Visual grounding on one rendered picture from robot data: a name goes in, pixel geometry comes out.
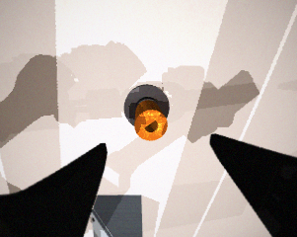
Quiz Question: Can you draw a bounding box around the orange knob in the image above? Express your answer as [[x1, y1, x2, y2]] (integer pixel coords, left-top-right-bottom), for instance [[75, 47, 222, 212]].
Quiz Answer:
[[134, 100, 168, 141]]

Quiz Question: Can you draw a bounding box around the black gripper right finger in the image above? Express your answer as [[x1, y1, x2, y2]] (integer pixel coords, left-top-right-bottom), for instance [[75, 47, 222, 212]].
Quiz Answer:
[[209, 133, 297, 237]]

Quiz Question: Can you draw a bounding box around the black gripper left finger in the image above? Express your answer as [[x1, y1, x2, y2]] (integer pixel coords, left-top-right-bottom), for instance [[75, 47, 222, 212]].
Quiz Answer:
[[0, 143, 108, 237]]

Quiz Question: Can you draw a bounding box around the dark grey round pedestal with shaft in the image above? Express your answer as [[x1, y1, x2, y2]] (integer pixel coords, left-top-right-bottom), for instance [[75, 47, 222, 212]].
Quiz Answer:
[[123, 84, 170, 126]]

